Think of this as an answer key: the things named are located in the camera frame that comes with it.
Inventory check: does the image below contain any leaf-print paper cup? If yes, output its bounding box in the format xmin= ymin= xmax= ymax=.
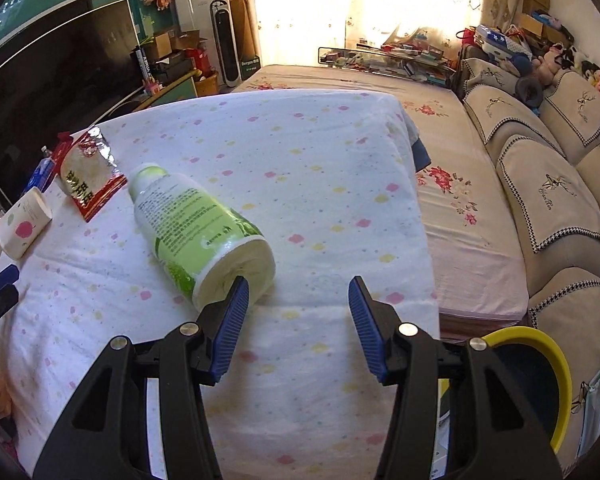
xmin=0 ymin=190 xmax=53 ymax=261

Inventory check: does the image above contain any yellow-rim bin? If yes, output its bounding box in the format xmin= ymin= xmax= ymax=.
xmin=437 ymin=326 xmax=573 ymax=480

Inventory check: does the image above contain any beige sofa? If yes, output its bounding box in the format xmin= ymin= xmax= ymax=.
xmin=460 ymin=57 xmax=600 ymax=480

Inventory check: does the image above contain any tall black box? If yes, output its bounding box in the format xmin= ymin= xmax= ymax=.
xmin=135 ymin=45 xmax=153 ymax=86

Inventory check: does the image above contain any floral floor mattress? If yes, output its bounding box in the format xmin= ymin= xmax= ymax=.
xmin=235 ymin=64 xmax=528 ymax=341

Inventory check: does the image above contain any green-label plastic bottle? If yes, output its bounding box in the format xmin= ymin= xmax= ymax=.
xmin=128 ymin=162 xmax=277 ymax=313

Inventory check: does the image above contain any tower fan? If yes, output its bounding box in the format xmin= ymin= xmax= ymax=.
xmin=210 ymin=1 xmax=243 ymax=88

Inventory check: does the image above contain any stack of cardboard boxes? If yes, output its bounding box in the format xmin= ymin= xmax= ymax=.
xmin=517 ymin=0 xmax=576 ymax=46

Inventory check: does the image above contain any blue tissue packet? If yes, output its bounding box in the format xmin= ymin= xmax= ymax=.
xmin=22 ymin=157 xmax=58 ymax=196

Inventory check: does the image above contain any row of plush toys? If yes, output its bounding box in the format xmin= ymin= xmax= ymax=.
xmin=532 ymin=42 xmax=600 ymax=108

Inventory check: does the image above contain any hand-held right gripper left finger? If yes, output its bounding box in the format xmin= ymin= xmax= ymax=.
xmin=32 ymin=276 xmax=251 ymax=480

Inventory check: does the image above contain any glass coffee table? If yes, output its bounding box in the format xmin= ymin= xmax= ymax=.
xmin=317 ymin=42 xmax=456 ymax=86

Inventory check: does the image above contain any black flat television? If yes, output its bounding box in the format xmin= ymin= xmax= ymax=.
xmin=0 ymin=0 xmax=143 ymax=201

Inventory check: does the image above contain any flower-print white tablecloth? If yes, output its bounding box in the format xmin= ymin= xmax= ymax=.
xmin=0 ymin=89 xmax=443 ymax=480

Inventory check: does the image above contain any blue cloth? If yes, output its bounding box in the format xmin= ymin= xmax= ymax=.
xmin=411 ymin=137 xmax=432 ymax=173

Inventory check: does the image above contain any red snack packet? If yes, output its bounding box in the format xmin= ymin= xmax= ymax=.
xmin=55 ymin=127 xmax=128 ymax=223

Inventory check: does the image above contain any green and yellow TV cabinet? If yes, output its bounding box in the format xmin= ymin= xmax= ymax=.
xmin=130 ymin=67 xmax=221 ymax=113

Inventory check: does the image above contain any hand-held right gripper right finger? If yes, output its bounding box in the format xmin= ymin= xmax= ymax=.
xmin=347 ymin=275 xmax=563 ymax=480

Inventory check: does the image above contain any star-print blue bag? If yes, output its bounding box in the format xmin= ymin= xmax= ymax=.
xmin=475 ymin=24 xmax=511 ymax=58

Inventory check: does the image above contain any open cardboard box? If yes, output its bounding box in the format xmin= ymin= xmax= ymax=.
xmin=140 ymin=30 xmax=206 ymax=61

